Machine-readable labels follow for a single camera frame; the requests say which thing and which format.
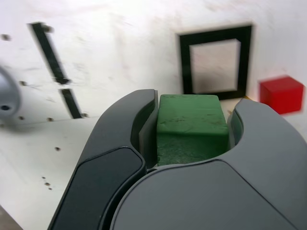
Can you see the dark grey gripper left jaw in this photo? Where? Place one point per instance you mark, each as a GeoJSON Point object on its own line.
{"type": "Point", "coordinates": [103, 167]}

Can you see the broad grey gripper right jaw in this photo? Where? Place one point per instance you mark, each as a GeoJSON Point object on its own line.
{"type": "Point", "coordinates": [216, 196]}

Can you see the green cube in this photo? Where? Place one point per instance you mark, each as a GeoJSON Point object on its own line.
{"type": "Point", "coordinates": [192, 119]}

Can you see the red cube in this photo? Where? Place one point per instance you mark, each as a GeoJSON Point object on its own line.
{"type": "Point", "coordinates": [280, 95]}

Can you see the black tape square outline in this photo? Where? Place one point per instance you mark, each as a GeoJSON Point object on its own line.
{"type": "Point", "coordinates": [185, 64]}

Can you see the black tape strip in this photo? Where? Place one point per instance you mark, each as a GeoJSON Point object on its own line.
{"type": "Point", "coordinates": [50, 52]}

